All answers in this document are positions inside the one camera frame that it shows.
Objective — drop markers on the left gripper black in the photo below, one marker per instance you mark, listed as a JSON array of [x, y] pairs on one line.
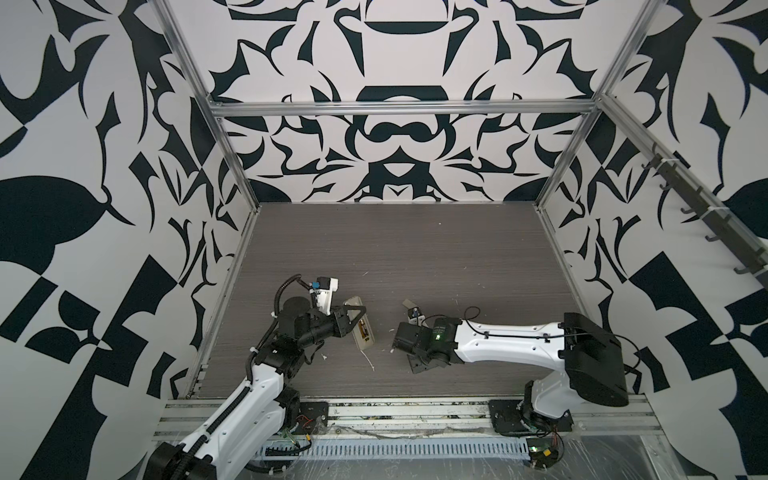
[[340, 320]]

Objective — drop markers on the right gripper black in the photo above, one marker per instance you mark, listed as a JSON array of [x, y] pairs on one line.
[[414, 367]]

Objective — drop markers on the white remote control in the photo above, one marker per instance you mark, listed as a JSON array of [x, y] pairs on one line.
[[362, 343]]

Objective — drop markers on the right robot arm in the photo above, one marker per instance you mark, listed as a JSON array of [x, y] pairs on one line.
[[585, 364]]

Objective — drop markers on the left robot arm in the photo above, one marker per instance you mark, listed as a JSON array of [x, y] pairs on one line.
[[304, 316]]

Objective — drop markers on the small circuit board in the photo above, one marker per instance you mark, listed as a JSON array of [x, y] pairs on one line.
[[543, 453]]

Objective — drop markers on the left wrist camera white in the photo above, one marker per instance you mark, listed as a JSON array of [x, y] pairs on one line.
[[321, 294]]

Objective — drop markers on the aluminium front rail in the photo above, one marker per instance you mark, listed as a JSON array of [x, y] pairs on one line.
[[423, 416]]

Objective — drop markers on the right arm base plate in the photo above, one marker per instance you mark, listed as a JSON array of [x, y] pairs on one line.
[[510, 418]]

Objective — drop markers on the white slotted cable duct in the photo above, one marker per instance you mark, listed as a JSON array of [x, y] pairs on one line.
[[327, 449]]

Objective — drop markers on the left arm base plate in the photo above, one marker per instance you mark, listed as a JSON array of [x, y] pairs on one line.
[[307, 417]]

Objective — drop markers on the wall hook rail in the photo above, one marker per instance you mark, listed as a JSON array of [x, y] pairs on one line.
[[701, 204]]

